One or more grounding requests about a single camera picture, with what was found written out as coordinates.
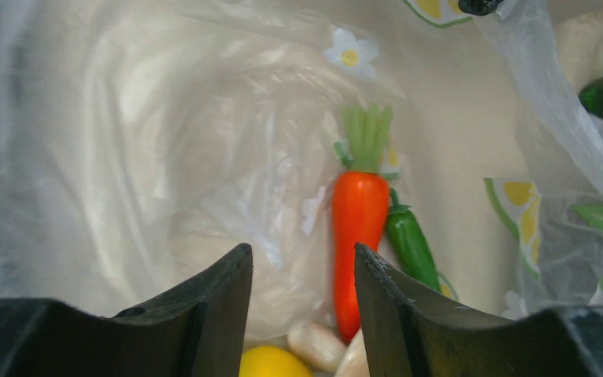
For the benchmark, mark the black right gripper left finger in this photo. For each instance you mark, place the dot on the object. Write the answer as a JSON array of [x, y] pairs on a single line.
[[196, 328]]

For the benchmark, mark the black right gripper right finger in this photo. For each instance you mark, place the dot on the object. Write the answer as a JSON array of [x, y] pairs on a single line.
[[411, 330]]

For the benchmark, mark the white toy cauliflower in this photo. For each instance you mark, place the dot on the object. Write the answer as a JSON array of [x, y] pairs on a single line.
[[323, 349]]

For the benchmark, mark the orange toy carrot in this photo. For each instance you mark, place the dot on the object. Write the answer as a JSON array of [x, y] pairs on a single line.
[[359, 206]]

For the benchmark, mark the clear plastic grocery bag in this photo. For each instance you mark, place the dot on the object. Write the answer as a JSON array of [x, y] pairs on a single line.
[[140, 140]]

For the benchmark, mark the yellow toy bell pepper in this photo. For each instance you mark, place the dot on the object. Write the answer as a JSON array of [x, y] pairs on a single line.
[[262, 361]]

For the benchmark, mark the small green toy chili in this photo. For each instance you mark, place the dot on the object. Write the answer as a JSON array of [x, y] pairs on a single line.
[[409, 243]]

